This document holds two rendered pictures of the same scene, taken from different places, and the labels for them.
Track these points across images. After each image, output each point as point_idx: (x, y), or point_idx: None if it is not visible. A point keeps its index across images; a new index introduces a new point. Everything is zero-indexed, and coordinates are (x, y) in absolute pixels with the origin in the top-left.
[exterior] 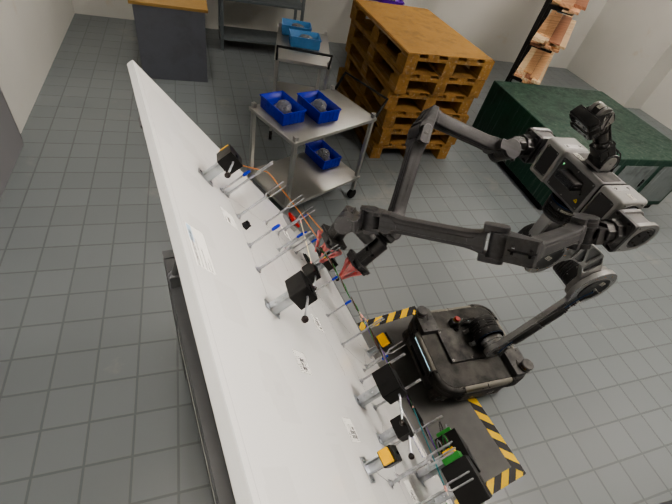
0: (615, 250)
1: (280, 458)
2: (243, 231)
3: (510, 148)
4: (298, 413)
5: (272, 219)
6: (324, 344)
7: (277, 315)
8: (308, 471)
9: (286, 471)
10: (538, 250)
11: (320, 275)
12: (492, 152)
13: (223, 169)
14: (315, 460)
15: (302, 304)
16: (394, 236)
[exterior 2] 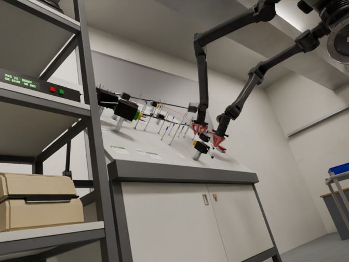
0: None
1: (73, 85)
2: (147, 113)
3: (301, 36)
4: None
5: (193, 136)
6: (137, 119)
7: None
8: (74, 88)
9: (71, 84)
10: (196, 36)
11: (213, 155)
12: (299, 47)
13: (150, 104)
14: (78, 90)
15: (121, 96)
16: (226, 108)
